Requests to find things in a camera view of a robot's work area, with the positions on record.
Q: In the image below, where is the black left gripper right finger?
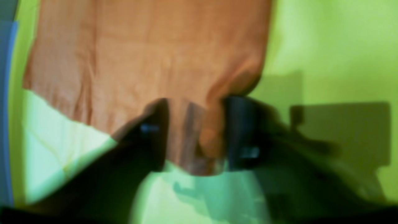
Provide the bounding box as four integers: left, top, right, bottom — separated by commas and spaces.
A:
224, 96, 265, 172

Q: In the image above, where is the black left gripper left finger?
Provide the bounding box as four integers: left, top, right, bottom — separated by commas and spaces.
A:
112, 98, 169, 172

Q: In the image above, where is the terracotta orange T-shirt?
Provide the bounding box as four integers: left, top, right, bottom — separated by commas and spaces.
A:
24, 0, 273, 175

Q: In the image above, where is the yellow table cloth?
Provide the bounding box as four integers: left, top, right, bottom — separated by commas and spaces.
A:
10, 0, 397, 224

